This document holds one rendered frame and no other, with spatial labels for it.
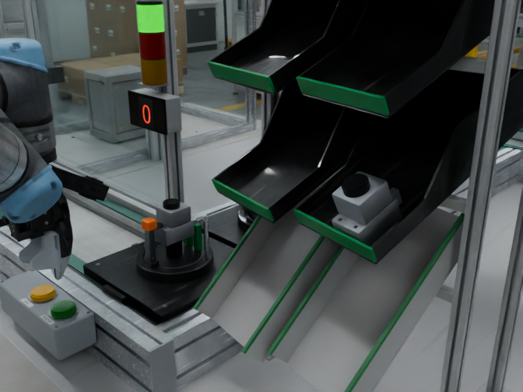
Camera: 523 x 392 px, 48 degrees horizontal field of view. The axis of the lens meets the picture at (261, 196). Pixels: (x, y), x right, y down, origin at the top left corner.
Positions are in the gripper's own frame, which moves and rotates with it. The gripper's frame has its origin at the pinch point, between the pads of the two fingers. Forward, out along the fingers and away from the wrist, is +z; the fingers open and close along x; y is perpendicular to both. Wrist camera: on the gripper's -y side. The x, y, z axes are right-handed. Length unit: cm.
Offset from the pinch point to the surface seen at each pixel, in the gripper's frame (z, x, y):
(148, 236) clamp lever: -1.0, 1.9, -15.3
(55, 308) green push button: 6.4, -0.3, 1.7
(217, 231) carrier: 6.6, -3.4, -35.7
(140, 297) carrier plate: 6.6, 6.4, -9.8
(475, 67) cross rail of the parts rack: -35, 52, -24
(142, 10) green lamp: -36, -17, -30
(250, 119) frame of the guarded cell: 13, -80, -122
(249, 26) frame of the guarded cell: -22, -80, -122
